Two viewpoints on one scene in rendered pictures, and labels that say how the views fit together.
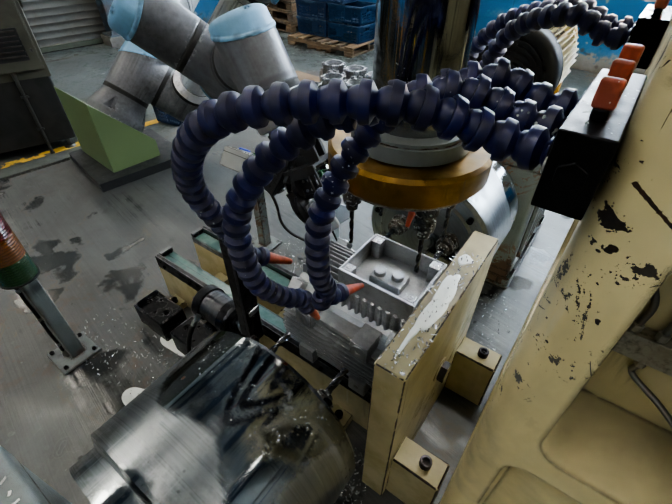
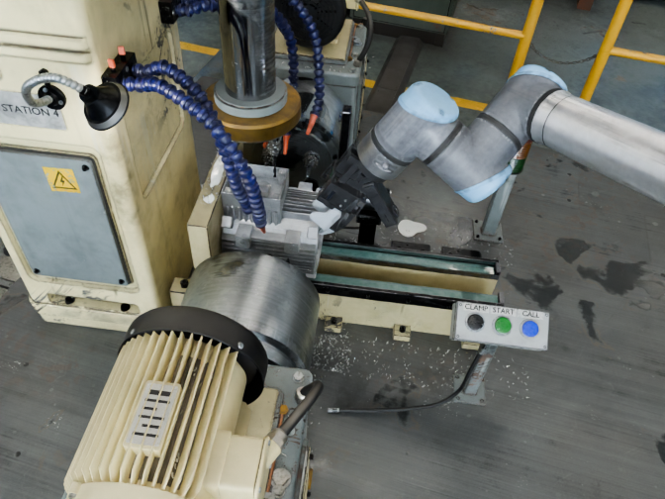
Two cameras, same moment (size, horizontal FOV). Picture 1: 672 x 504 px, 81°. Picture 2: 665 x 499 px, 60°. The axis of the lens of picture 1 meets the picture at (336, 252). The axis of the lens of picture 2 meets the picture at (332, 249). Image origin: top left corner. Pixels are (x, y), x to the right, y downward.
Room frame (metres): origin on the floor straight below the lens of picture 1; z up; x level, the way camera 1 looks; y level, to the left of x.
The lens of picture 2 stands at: (1.26, -0.43, 1.91)
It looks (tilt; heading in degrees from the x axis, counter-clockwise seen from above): 46 degrees down; 147
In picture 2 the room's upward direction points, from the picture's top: 5 degrees clockwise
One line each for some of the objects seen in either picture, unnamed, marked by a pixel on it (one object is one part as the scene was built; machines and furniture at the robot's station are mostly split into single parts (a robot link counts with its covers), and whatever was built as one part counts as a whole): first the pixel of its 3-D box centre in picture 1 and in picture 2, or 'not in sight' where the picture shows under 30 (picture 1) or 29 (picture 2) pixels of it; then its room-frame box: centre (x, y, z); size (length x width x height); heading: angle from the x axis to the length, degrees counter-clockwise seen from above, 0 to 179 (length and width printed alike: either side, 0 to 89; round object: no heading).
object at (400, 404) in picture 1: (447, 377); (208, 233); (0.34, -0.17, 0.97); 0.30 x 0.11 x 0.34; 144
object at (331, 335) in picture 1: (364, 313); (276, 228); (0.43, -0.05, 1.01); 0.20 x 0.19 x 0.19; 53
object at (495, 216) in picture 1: (453, 204); (238, 357); (0.72, -0.26, 1.04); 0.37 x 0.25 x 0.25; 144
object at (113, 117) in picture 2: not in sight; (75, 96); (0.49, -0.37, 1.46); 0.18 x 0.11 x 0.13; 54
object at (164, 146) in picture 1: (129, 156); not in sight; (1.38, 0.79, 0.81); 0.32 x 0.32 x 0.03; 44
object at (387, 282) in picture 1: (390, 284); (256, 193); (0.41, -0.08, 1.11); 0.12 x 0.11 x 0.07; 53
